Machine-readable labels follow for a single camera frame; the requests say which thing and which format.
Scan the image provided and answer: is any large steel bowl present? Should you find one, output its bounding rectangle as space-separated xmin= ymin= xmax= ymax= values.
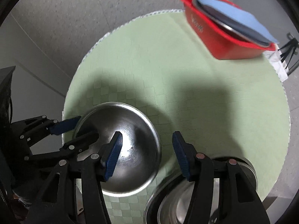
xmin=73 ymin=102 xmax=161 ymax=197

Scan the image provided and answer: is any blue plastic plate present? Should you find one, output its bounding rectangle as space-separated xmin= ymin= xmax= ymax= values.
xmin=197 ymin=0 xmax=279 ymax=43

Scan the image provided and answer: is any green checkered tablecloth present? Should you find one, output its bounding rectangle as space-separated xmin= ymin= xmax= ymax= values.
xmin=63 ymin=10 xmax=290 ymax=223

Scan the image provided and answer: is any red plastic bin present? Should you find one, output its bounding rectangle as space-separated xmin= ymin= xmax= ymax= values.
xmin=180 ymin=0 xmax=276 ymax=60

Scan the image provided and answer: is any white tote bag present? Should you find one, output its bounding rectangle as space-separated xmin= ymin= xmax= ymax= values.
xmin=263 ymin=32 xmax=298 ymax=83

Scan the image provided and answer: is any steel bowl in bin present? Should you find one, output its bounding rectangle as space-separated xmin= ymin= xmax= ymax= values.
xmin=192 ymin=0 xmax=272 ymax=48

